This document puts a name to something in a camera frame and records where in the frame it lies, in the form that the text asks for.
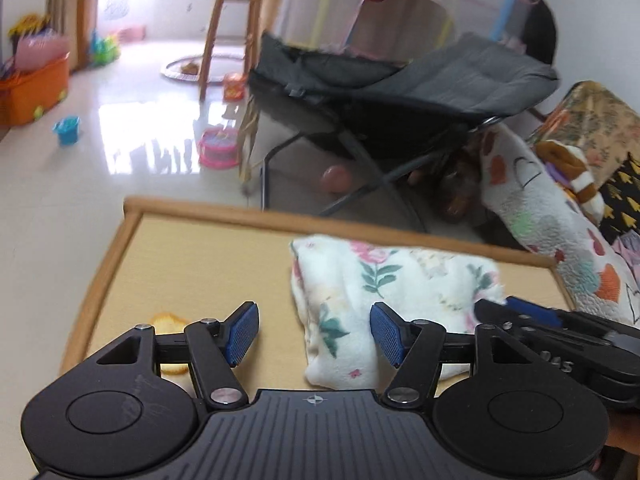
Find dried fruit slice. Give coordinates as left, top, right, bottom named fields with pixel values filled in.
left=150, top=312, right=193, bottom=376

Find yellow toy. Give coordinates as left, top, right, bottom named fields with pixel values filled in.
left=7, top=12, right=53, bottom=41

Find brown white plush toy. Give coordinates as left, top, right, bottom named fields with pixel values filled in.
left=534, top=140, right=606, bottom=221

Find heart print quilted blanket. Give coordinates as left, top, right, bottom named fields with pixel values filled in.
left=477, top=125, right=640, bottom=328

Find lilac cloth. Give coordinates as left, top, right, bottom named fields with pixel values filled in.
left=612, top=237, right=640, bottom=281

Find beige curtain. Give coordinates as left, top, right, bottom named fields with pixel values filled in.
left=47, top=0, right=101, bottom=73

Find brown glass jar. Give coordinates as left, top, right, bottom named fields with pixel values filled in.
left=440, top=157, right=482, bottom=222

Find white hula hoop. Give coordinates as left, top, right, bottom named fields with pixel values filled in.
left=161, top=54, right=251, bottom=86

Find tan straw broom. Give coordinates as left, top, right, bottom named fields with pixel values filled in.
left=237, top=97, right=263, bottom=196

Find pink toy drum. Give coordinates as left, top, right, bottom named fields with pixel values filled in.
left=197, top=127, right=241, bottom=170

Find orange wheeled storage bin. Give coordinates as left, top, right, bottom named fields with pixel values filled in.
left=0, top=55, right=71, bottom=128

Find black hanging cloth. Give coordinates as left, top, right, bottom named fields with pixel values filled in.
left=520, top=0, right=558, bottom=66

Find pink ball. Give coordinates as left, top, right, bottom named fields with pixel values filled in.
left=321, top=165, right=353, bottom=195

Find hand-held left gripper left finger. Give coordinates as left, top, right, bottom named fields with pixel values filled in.
left=95, top=301, right=261, bottom=407

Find small blue bucket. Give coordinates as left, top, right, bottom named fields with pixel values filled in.
left=52, top=116, right=82, bottom=147

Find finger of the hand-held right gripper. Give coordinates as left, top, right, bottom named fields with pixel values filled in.
left=505, top=296, right=567, bottom=327
left=474, top=299, right=532, bottom=337

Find person's right hand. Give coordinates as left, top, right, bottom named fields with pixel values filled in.
left=602, top=407, right=640, bottom=453

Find grey folding recliner chair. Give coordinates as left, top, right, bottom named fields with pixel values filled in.
left=248, top=31, right=560, bottom=233

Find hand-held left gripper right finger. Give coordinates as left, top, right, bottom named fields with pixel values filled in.
left=369, top=302, right=546, bottom=407

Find small orange bucket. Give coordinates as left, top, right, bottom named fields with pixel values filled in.
left=222, top=72, right=247, bottom=102

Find black yellow patterned pillow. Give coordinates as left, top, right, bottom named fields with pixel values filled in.
left=597, top=152, right=640, bottom=241

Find white floral baby garment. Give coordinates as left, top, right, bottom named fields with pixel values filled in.
left=290, top=234, right=507, bottom=391

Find tall wooden stool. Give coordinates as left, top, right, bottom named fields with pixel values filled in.
left=199, top=0, right=273, bottom=103

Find purple toy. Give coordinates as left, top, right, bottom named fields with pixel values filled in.
left=545, top=162, right=573, bottom=191

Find white chart poster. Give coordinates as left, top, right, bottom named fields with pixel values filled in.
left=102, top=0, right=131, bottom=23

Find pink plastic basket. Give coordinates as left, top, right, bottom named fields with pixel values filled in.
left=14, top=32, right=71, bottom=71

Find green toy bowling pins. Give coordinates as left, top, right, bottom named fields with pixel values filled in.
left=89, top=32, right=123, bottom=67

